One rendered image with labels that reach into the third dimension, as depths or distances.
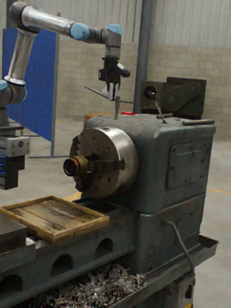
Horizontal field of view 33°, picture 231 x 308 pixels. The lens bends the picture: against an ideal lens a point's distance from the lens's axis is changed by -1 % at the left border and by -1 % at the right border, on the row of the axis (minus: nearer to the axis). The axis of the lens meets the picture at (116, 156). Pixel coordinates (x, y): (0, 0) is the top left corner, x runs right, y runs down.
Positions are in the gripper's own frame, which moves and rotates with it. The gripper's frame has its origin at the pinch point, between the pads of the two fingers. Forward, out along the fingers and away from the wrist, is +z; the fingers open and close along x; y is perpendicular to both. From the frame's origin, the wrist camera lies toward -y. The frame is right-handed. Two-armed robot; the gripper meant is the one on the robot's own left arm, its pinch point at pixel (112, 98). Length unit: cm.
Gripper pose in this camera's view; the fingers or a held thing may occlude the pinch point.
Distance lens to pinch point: 196.5
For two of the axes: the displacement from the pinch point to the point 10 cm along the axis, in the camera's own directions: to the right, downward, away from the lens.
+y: -7.6, -1.9, 6.3
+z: -0.7, 9.8, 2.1
